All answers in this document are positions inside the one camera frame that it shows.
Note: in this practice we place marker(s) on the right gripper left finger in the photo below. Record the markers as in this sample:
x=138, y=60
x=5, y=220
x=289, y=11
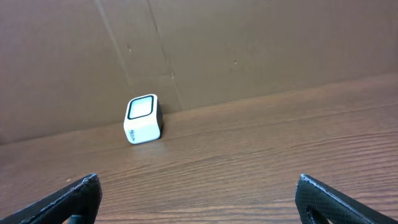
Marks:
x=76, y=203

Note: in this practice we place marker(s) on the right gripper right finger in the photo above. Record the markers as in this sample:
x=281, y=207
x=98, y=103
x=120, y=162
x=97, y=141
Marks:
x=317, y=202

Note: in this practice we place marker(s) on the white barcode scanner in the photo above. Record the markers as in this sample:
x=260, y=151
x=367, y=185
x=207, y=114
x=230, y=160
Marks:
x=143, y=120

